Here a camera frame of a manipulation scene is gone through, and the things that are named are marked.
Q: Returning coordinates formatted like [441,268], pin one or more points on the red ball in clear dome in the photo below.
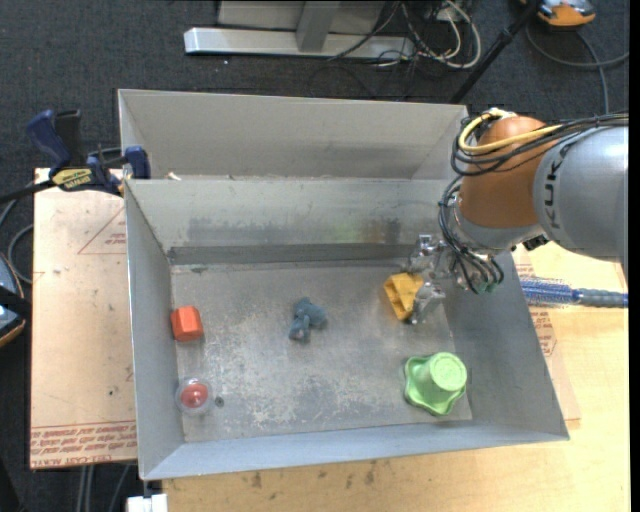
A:
[194,396]

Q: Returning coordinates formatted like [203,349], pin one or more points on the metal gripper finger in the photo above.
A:
[427,300]
[422,252]

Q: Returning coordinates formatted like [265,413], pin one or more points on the yellow toy block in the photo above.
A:
[401,295]

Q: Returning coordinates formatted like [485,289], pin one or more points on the green plastic cup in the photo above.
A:
[440,380]

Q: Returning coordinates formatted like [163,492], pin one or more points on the blue-grey toy figure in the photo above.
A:
[306,317]

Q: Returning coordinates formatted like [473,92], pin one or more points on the black cylinder on white bracket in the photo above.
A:
[536,243]

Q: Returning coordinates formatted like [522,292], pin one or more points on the blue bristle brush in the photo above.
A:
[545,292]

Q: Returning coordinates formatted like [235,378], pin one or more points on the brown cardboard board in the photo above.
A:
[75,325]

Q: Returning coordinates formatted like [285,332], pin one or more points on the grey metal bin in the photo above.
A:
[310,370]

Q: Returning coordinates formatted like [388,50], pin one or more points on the orange block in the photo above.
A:
[186,323]

